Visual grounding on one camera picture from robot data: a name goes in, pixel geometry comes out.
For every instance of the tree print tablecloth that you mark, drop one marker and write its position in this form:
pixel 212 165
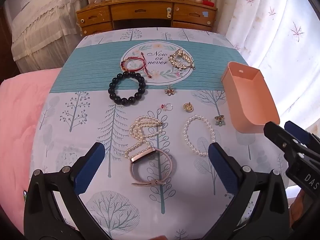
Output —
pixel 87 67

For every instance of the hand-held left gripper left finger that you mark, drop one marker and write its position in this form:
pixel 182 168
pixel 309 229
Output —
pixel 90 165

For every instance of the white leaf print curtain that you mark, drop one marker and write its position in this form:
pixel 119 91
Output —
pixel 275 30

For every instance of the pink plastic box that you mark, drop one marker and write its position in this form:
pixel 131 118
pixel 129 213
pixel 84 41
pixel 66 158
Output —
pixel 250 105

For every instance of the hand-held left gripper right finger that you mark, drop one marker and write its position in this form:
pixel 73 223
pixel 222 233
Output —
pixel 221 165

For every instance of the blue sticker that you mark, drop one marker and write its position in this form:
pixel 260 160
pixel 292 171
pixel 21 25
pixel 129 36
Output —
pixel 205 13

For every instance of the gold flower earring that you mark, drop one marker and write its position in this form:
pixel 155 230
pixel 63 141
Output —
pixel 170 91

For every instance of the white drawer hook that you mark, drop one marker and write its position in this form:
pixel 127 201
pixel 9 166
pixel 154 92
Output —
pixel 168 11

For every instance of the green flower earring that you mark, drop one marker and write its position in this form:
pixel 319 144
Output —
pixel 220 122

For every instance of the round gold pendant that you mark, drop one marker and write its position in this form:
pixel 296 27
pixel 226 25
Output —
pixel 187 107

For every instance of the wooden desk with drawers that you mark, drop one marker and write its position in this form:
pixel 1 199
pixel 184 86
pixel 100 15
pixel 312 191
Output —
pixel 140 11

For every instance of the bed with white lace cover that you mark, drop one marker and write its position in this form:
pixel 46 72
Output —
pixel 42 25

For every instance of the red box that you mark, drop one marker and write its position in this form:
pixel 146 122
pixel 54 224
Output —
pixel 208 3

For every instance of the pink blanket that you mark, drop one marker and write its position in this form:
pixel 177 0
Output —
pixel 20 117

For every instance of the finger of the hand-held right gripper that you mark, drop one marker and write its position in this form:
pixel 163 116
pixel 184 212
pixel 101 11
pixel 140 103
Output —
pixel 297 131
pixel 276 133

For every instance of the gold rhinestone hair comb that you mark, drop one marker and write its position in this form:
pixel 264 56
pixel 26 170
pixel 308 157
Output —
pixel 180 60

